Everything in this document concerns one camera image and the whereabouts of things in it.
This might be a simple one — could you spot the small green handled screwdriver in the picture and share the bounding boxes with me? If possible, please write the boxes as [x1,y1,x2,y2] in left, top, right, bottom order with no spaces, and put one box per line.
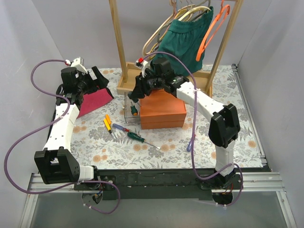
[130,102,138,116]

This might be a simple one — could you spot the orange drawer box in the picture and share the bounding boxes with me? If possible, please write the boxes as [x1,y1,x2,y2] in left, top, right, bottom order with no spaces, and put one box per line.
[140,90,187,130]

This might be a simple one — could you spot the clear acrylic drawer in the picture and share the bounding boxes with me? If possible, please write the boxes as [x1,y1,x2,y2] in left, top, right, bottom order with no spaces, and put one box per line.
[123,92,141,124]

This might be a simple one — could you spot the yellow handled screwdriver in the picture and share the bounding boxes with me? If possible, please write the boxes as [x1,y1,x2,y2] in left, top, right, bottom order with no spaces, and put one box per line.
[104,119,115,139]

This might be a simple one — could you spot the blue red handled screwdriver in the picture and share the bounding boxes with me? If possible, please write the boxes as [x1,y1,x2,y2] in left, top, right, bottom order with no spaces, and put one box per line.
[112,123,130,132]

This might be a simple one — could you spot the large green handled screwdriver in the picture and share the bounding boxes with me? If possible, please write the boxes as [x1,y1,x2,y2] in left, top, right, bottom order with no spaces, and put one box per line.
[127,132,161,150]

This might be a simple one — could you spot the orange handled screwdriver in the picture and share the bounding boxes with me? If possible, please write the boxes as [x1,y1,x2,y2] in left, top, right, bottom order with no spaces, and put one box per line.
[105,114,111,125]

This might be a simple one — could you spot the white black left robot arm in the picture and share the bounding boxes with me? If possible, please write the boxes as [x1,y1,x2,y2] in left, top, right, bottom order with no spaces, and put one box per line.
[34,66,109,190]

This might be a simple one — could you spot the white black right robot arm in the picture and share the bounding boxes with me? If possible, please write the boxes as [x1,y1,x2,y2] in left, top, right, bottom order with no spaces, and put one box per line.
[128,58,240,189]

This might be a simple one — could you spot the wooden clothes rack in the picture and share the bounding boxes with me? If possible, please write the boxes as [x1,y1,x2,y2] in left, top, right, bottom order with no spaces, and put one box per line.
[109,0,243,97]

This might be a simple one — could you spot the pink cloth pouch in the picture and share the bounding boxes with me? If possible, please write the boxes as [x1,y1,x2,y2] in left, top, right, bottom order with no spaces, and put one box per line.
[78,88,114,118]

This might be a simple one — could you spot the floral patterned table mat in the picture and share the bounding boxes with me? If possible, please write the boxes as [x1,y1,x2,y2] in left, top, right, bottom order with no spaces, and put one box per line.
[71,66,263,169]

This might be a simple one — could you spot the teal green shorts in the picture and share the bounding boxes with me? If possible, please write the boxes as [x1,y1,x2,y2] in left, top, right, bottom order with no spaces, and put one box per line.
[151,6,214,76]

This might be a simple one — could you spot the orange clothes hanger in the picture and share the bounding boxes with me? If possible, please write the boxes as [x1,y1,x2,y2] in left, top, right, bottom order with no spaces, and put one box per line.
[195,0,230,62]

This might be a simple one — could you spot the beige clothes hanger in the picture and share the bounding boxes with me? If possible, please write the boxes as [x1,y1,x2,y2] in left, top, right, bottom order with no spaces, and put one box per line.
[142,0,211,56]

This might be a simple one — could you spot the blue red screwdriver right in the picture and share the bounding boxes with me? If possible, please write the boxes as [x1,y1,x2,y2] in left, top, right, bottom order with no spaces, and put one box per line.
[186,126,198,152]

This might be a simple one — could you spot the grey clothes hanger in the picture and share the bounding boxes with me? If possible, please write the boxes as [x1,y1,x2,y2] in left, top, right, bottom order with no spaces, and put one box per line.
[156,0,211,43]

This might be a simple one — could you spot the yellow clothes hanger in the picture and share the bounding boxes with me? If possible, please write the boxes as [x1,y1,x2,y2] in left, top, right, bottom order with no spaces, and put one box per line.
[142,8,188,56]

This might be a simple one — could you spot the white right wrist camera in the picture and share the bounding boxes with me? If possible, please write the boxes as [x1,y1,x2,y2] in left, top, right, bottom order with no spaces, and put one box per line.
[134,58,151,77]

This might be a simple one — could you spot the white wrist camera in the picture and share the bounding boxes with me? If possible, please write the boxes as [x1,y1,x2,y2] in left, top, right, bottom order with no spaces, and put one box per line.
[134,58,151,77]
[65,57,87,74]

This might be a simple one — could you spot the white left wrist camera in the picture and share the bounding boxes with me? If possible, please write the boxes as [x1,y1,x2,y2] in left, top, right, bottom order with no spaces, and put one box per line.
[65,57,87,74]

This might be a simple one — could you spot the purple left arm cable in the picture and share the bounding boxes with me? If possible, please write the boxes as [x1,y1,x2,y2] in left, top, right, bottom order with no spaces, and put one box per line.
[3,59,121,215]

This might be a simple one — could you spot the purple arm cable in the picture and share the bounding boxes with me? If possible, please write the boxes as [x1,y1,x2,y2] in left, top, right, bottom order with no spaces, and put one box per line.
[144,51,244,208]
[3,59,121,215]

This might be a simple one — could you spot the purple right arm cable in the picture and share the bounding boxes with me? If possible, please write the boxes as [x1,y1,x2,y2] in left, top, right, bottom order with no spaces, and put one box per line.
[144,51,244,208]

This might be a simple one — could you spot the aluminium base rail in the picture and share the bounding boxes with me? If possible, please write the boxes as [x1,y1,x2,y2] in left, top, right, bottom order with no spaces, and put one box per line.
[20,169,297,228]

